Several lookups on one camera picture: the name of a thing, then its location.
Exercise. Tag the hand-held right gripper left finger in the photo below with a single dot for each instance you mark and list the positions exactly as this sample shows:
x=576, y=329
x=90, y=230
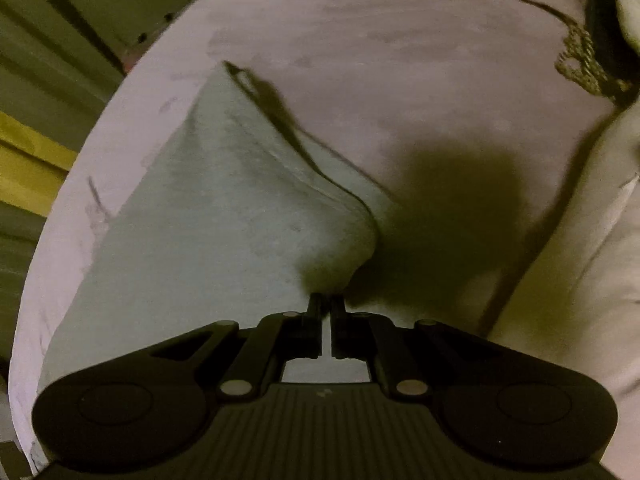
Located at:
x=315, y=320

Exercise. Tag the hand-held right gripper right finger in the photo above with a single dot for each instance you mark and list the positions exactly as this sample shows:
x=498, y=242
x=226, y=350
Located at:
x=339, y=320

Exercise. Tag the grey pants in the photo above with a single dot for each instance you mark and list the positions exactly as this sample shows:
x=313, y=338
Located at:
x=200, y=220

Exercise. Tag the pink bedsheet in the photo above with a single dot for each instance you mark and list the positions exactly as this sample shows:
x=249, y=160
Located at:
x=400, y=85

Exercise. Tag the cream fabric pile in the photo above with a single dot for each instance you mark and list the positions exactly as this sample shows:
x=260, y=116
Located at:
x=590, y=260

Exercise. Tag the yellow wooden beam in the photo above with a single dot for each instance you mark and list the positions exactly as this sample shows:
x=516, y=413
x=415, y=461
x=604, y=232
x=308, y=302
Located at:
x=30, y=160

